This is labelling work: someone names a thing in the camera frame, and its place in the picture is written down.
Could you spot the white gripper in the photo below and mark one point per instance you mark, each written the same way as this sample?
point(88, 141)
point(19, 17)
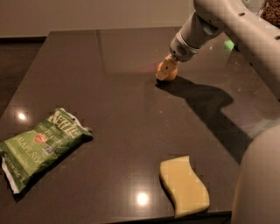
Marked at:
point(183, 51)

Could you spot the orange fruit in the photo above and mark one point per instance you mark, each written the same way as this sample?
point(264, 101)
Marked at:
point(172, 74)

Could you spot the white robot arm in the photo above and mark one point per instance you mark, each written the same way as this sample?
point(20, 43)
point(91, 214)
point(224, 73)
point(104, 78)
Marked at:
point(257, 194)

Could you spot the green jalapeno chip bag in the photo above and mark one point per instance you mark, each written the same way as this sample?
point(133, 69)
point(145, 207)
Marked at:
point(29, 153)

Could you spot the jar of nuts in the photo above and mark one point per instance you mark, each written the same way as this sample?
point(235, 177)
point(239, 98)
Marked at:
point(271, 12)

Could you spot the yellow sponge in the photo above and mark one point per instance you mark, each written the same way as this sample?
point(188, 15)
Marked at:
point(188, 193)

